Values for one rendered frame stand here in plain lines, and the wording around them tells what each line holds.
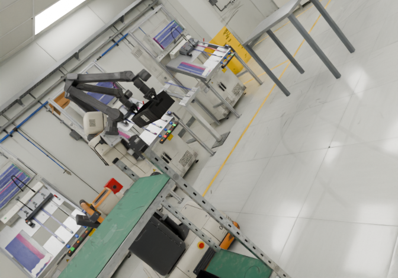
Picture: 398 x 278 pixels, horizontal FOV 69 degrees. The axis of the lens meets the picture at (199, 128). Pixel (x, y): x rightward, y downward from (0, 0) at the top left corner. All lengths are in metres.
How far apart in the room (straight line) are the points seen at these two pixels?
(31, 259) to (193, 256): 1.74
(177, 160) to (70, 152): 2.03
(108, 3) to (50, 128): 2.66
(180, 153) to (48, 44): 3.06
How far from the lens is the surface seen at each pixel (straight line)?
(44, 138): 5.19
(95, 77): 2.05
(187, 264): 2.10
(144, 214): 1.05
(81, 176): 5.17
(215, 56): 4.33
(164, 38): 4.49
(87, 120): 2.07
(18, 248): 3.45
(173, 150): 3.84
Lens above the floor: 1.25
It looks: 14 degrees down
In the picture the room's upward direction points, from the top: 45 degrees counter-clockwise
